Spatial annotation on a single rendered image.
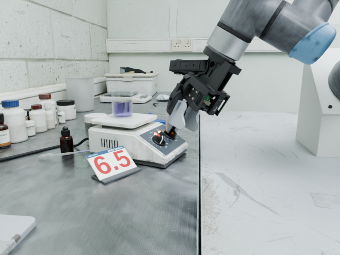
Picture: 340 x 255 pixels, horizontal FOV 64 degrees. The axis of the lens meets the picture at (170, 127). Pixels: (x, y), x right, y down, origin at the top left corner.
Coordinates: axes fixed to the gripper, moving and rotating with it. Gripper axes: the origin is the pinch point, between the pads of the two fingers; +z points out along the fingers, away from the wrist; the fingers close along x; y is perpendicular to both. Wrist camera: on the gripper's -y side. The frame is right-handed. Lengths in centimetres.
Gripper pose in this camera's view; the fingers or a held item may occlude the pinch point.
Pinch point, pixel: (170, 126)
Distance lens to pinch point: 64.7
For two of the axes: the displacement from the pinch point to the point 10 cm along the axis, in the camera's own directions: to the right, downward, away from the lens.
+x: 7.4, 0.8, 6.7
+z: -4.6, 7.9, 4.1
